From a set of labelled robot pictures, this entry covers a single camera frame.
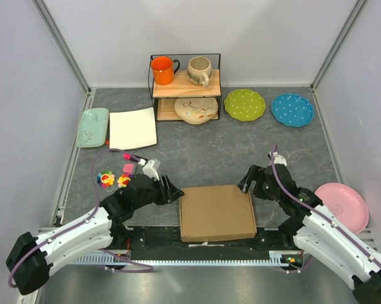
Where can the green dotted plate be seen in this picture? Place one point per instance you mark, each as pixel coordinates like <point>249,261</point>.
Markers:
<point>244,105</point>

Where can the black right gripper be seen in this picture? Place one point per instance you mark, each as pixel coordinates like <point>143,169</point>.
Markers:
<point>255,173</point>

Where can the pink highlighter marker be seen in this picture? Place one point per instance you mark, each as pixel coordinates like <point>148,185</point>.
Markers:
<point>134,158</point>

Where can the mint divided tray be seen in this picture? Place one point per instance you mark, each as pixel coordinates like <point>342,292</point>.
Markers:
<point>92,128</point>

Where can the black wire wooden shelf rack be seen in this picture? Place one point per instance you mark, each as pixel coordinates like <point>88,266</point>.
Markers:
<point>163,97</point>

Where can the orange mug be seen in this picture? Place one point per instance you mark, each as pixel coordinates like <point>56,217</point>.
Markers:
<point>164,69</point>

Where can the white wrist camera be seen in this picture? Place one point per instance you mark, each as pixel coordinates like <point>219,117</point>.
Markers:
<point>150,167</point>
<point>278,159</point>

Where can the rainbow flower plush toy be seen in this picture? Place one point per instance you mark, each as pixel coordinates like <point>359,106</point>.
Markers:
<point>105,179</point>

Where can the white square plate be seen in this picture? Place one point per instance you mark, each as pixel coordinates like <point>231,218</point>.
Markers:
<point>132,129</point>

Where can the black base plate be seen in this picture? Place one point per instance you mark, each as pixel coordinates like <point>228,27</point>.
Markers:
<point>164,243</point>

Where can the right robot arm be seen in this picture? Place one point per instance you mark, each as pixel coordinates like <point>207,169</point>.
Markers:
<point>313,228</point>

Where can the beige ceramic mug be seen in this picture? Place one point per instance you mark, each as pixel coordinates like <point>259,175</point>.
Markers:
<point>199,71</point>

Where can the blue dotted plate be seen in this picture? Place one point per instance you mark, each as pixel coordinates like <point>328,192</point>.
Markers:
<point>292,110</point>

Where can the pink eraser block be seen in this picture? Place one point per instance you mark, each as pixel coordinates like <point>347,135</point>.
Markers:
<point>129,168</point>

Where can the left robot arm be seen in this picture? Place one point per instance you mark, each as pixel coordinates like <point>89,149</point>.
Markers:
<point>34,259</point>

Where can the pink round plate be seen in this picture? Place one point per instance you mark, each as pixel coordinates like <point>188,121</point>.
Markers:
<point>345,204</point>

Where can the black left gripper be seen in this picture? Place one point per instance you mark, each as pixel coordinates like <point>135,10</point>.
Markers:
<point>168,193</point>

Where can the grey slotted cable duct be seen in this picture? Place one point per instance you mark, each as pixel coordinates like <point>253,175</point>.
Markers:
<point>274,259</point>

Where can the beige leaf pattern plate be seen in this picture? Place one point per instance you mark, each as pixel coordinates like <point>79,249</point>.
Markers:
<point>196,111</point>

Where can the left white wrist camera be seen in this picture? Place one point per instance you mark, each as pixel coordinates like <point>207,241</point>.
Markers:
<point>150,167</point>

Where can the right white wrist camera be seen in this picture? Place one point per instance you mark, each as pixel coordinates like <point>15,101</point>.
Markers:
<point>278,159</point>

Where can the brown cardboard box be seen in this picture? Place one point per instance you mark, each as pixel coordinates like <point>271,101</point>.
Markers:
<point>216,213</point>

